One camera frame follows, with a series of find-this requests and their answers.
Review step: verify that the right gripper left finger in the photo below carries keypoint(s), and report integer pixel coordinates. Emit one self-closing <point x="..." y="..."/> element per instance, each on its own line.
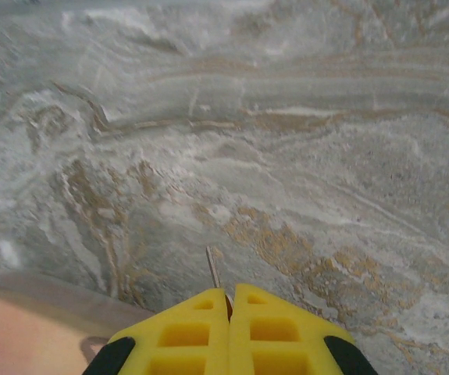
<point x="181" y="340"/>

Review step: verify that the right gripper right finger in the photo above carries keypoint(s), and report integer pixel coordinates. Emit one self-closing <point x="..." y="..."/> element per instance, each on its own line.
<point x="286" y="336"/>

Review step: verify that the pink illustrated diary book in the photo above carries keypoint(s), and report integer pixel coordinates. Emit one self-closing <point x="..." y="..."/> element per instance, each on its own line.
<point x="21" y="336"/>

